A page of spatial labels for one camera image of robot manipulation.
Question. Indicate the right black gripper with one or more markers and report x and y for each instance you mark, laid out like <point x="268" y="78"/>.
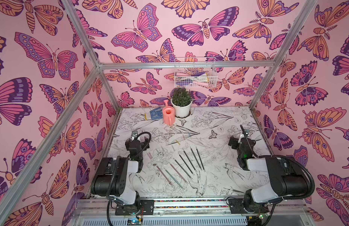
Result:
<point x="242" y="141"/>

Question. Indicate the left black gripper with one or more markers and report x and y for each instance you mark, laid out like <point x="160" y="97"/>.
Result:
<point x="144" y="145"/>

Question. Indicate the blue pencil with clear cap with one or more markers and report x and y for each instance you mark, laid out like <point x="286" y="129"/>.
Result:
<point x="183" y="169"/>

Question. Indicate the dark pencil with clear cap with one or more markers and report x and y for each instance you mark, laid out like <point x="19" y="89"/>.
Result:
<point x="190" y="160"/>

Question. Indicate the navy pencil with pink cap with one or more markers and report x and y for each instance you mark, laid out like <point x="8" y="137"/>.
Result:
<point x="196" y="159"/>

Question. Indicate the green pencil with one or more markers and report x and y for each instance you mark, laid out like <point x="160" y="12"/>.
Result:
<point x="174" y="179"/>

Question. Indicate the red pencil with clear cap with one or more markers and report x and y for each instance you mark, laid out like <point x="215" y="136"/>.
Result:
<point x="178" y="173"/>

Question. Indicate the brown pencil with yellow cap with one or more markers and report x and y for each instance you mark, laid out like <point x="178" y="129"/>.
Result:
<point x="186" y="164"/>

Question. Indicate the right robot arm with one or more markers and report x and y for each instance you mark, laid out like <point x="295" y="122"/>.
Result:
<point x="288" y="179"/>

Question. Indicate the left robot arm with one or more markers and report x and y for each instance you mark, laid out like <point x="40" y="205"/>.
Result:
<point x="113" y="173"/>

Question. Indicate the blue seed packet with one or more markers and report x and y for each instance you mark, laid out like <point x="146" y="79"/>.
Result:
<point x="154" y="114"/>

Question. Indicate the pink watering can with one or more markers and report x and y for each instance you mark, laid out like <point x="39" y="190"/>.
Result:
<point x="168" y="114"/>

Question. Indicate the green plant in white pot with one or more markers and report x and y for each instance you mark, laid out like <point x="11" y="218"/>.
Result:
<point x="181" y="102"/>

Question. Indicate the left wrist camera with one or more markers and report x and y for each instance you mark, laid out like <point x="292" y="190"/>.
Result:
<point x="134" y="135"/>

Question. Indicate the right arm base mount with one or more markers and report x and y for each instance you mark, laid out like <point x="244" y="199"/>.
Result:
<point x="239" y="206"/>

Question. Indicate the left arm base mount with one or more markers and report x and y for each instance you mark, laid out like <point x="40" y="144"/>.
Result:
<point x="144" y="207"/>

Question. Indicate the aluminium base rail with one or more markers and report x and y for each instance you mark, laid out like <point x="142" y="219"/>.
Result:
<point x="205" y="211"/>

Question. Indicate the white wire wall basket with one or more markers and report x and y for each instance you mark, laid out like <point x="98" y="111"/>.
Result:
<point x="195" y="75"/>

